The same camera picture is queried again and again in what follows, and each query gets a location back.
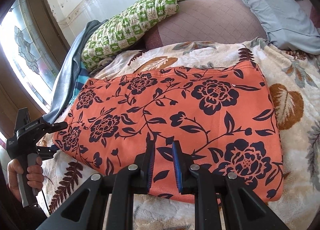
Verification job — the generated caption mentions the orange floral garment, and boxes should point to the orange floral garment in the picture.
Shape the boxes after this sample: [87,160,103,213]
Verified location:
[53,61,283,203]

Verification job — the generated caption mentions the person left hand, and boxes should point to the person left hand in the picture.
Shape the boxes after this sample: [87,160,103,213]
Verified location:
[7,156,45,203]

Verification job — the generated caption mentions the blue sweater with striped cuff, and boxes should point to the blue sweater with striped cuff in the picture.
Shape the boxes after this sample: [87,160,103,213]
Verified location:
[43,20,107,123]

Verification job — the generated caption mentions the stained glass window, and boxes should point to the stained glass window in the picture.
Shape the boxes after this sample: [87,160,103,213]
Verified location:
[1,0,58,113]

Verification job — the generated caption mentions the leaf pattern fleece blanket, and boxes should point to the leaf pattern fleece blanket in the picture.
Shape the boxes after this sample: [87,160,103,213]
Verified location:
[37,38,319,229]

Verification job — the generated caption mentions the green checkered pillow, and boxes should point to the green checkered pillow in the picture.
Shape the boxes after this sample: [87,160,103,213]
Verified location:
[81,0,183,71]

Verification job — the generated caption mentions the pink quilted mattress cover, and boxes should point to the pink quilted mattress cover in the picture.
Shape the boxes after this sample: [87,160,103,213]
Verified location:
[143,0,266,49]

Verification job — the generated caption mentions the grey blue pillow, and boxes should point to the grey blue pillow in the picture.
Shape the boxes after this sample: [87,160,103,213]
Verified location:
[242,0,319,55]

